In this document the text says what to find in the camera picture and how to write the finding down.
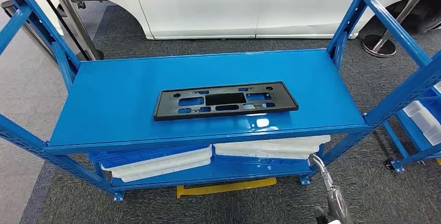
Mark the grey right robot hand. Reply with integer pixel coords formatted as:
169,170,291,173
309,153,353,224

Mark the black plastic plate bracket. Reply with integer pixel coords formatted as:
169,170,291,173
153,81,300,122

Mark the blue metal shelf rack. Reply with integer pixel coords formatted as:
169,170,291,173
0,0,441,203

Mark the blue plastic bin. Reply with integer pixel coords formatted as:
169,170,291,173
213,153,313,172
87,143,212,170

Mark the blue rack on casters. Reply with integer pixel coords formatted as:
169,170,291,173
383,77,441,174

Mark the yellow floor tape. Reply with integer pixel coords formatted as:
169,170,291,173
176,177,278,200

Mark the white car body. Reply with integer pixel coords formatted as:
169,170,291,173
15,0,441,41

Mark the black stanchion belt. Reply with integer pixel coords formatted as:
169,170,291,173
27,0,92,61

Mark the steel stanchion post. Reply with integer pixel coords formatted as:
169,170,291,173
45,0,105,61
360,0,440,58

